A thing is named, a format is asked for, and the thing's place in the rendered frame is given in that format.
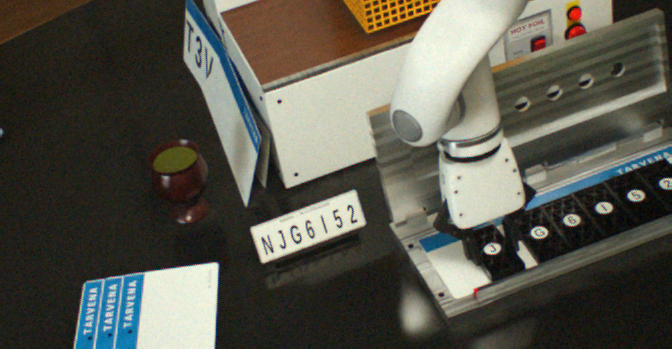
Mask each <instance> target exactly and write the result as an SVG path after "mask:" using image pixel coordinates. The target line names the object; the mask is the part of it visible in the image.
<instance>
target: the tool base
mask: <svg viewBox="0 0 672 349"><path fill-rule="evenodd" d="M669 126H672V122H669V123H666V124H663V123H662V124H658V123H657V122H653V123H650V124H648V125H644V126H642V129H643V133H640V134H637V135H634V136H631V137H628V138H626V139H622V140H619V142H617V143H616V150H612V151H609V152H607V154H604V155H600V156H598V157H595V158H592V159H589V160H586V161H583V162H581V163H577V162H576V161H577V158H576V157H575V158H572V159H570V160H566V161H563V162H561V163H558V164H554V165H552V166H549V168H547V166H542V165H541V164H538V165H536V166H533V168H529V169H526V170H525V173H526V175H525V176H523V177H521V179H522V181H523V182H525V183H526V184H528V185H530V186H532V187H533V188H534V189H535V190H536V191H537V193H536V196H537V195H539V193H542V192H546V191H548V190H551V189H554V188H557V187H560V186H563V185H565V184H569V183H572V182H574V181H577V179H580V178H583V177H586V176H588V175H592V174H595V173H597V172H600V171H604V170H606V169H609V168H612V167H615V165H618V164H621V163H623V162H627V161H630V160H632V159H635V158H638V157H641V156H644V155H646V154H650V152H653V151H655V150H658V149H662V148H664V147H667V146H672V129H671V127H669ZM440 207H442V206H440ZM440 207H438V208H435V210H432V211H430V212H427V211H424V210H423V208H419V210H416V211H412V212H410V213H407V214H405V216H406V220H404V221H400V222H397V224H394V222H392V224H390V230H391V234H392V236H393V238H394V240H395V242H396V243H397V245H398V246H399V248H401V250H402V252H403V254H404V256H405V257H406V259H407V260H408V262H409V265H410V266H411V268H412V270H414V271H415V273H416V274H417V276H418V279H419V280H420V282H421V284H422V285H423V287H424V288H425V291H427V293H428V294H429V296H430V298H431V299H432V301H433V302H434V305H435V307H436V308H437V310H438V312H440V313H441V315H442V317H443V319H444V321H445V322H446V324H447V326H448V327H449V330H452V329H454V327H457V326H459V325H462V324H466V323H468V322H471V321H473V320H476V319H479V318H482V317H485V316H487V315H491V314H493V312H496V311H498V310H501V309H505V308H507V307H510V306H512V305H516V304H518V303H521V302H523V301H526V300H530V298H532V297H535V296H537V295H541V294H543V293H546V292H549V291H551V290H555V289H557V288H560V287H562V286H566V285H569V283H571V282H574V281H577V280H580V279H582V278H585V277H587V276H591V275H594V274H596V273H599V272H602V271H605V270H607V268H610V267H614V266H616V265H619V264H621V263H625V262H627V261H630V260H633V259H636V258H639V257H641V256H644V254H647V253H650V252H652V251H655V250H659V249H661V248H664V247H666V246H670V245H672V223H670V224H666V225H663V226H661V227H657V228H655V229H652V231H650V232H647V233H643V234H641V235H638V236H636V237H632V238H629V239H627V240H623V241H621V242H618V243H616V245H613V246H609V247H607V248H604V249H602V250H598V251H595V252H593V253H590V254H587V255H584V256H581V257H579V259H575V260H573V261H570V262H568V263H564V264H561V265H559V266H556V267H554V268H550V269H547V270H545V271H542V273H541V272H539V274H536V275H534V276H531V277H527V278H525V279H522V280H520V281H517V282H513V283H511V284H508V285H506V286H502V288H499V289H497V290H494V291H492V292H488V293H486V294H483V295H480V296H477V297H476V296H475V294H471V295H468V296H466V297H462V298H460V299H455V298H454V297H453V296H451V294H450V293H449V291H448V288H447V287H446V285H445V284H444V282H443V281H442V279H441V276H439V275H438V273H437V272H436V270H435V269H434V267H433V265H432V263H431V261H430V260H429V258H428V257H426V255H425V254H424V252H423V249H422V248H421V246H420V245H419V243H418V241H419V239H422V238H424V236H427V235H431V234H433V233H436V232H438V231H436V230H435V228H434V227H433V222H434V220H435V218H436V216H437V214H438V212H439V210H440ZM409 244H413V247H412V248H408V245H409ZM440 293H444V294H445V295H444V297H438V294H440Z"/></svg>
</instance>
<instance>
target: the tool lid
mask: <svg viewBox="0 0 672 349"><path fill-rule="evenodd" d="M617 62H621V65H622V69H621V71H620V73H618V74H617V75H611V73H610V69H611V67H613V66H614V65H615V64H617ZM668 65H669V56H667V46H666V36H665V26H664V17H663V11H661V10H659V9H658V8H656V9H652V10H649V11H647V12H643V13H640V15H637V16H634V17H631V18H628V19H625V20H621V21H618V22H615V23H613V24H609V26H606V27H603V28H600V29H597V30H594V31H591V32H587V33H584V34H582V35H579V37H575V38H572V39H569V40H566V41H563V42H560V43H557V44H554V45H550V46H548V47H545V49H542V50H538V51H535V52H533V53H530V54H526V55H523V56H520V57H516V58H514V60H511V61H508V62H504V63H501V64H499V65H496V66H493V67H490V68H491V74H492V80H494V86H495V91H496V97H497V103H498V108H499V115H500V119H501V125H502V131H503V137H504V138H507V141H508V143H509V145H510V147H511V149H512V152H513V156H514V159H515V162H516V165H517V169H518V172H520V176H521V177H523V176H525V175H526V173H525V170H526V169H529V168H533V166H536V165H538V164H541V163H544V164H545V165H546V166H547V168H549V166H552V165H554V164H558V163H561V162H563V161H566V160H570V159H572V158H575V157H576V158H577V161H576V162H577V163H581V162H583V161H586V160H589V159H592V158H595V157H598V156H600V155H604V154H607V152H609V151H612V150H616V143H617V142H619V140H622V139H626V138H628V137H631V136H634V135H637V134H640V133H643V129H642V126H644V125H648V124H650V123H653V122H656V121H660V122H662V123H663V124H666V123H669V122H672V84H671V75H670V66H668ZM584 74H591V82H589V83H588V84H587V85H586V86H580V84H579V81H580V79H581V77H582V76H584ZM553 85H558V86H559V93H558V95H557V96H556V97H553V98H548V96H547V92H548V90H549V89H550V88H551V86H553ZM521 97H526V98H527V105H526V106H525V107H524V108H523V109H520V110H518V109H515V103H516V101H517V100H519V98H521ZM390 110H391V103H389V104H385V105H383V106H380V107H377V108H374V109H370V110H368V112H365V115H366V120H367V124H368V129H369V133H370V137H371V143H372V147H374V151H375V156H376V160H377V165H378V170H379V174H380V178H381V183H382V188H383V192H384V197H385V201H386V205H388V211H389V215H390V218H391V220H392V221H393V222H394V224H397V222H400V221H404V220H406V216H405V214H407V213H410V212H412V211H416V210H419V208H422V207H425V208H426V210H427V212H430V211H432V210H435V208H438V207H440V206H442V205H443V198H441V189H440V179H439V154H440V150H439V149H438V146H437V141H436V142H434V143H431V144H429V145H424V146H413V145H410V144H407V143H406V142H404V141H403V140H402V138H399V137H398V135H397V134H396V133H395V131H394V129H393V127H392V122H391V115H390Z"/></svg>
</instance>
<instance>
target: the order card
mask: <svg viewBox="0 0 672 349"><path fill-rule="evenodd" d="M365 225H366V221H365V218H364V215H363V211H362V207H361V204H360V201H358V197H357V193H356V191H355V190H352V191H350V192H347V193H343V194H340V195H338V197H335V198H331V199H328V200H326V201H323V202H320V203H316V204H314V205H311V206H308V207H306V208H302V209H299V211H296V212H294V213H291V214H287V215H284V216H282V217H279V218H275V219H272V220H270V221H267V222H264V224H261V225H258V226H255V227H252V228H251V231H252V234H253V238H254V241H255V244H256V247H257V250H258V254H259V257H260V260H261V262H262V263H265V262H267V261H270V260H273V259H275V258H279V257H282V256H284V255H287V254H291V253H294V252H296V250H299V249H302V248H305V247H308V246H311V245H313V244H316V243H320V242H323V241H325V240H328V239H331V238H334V236H337V235H340V234H342V233H346V232H349V231H351V230H354V229H357V228H361V227H363V226H365Z"/></svg>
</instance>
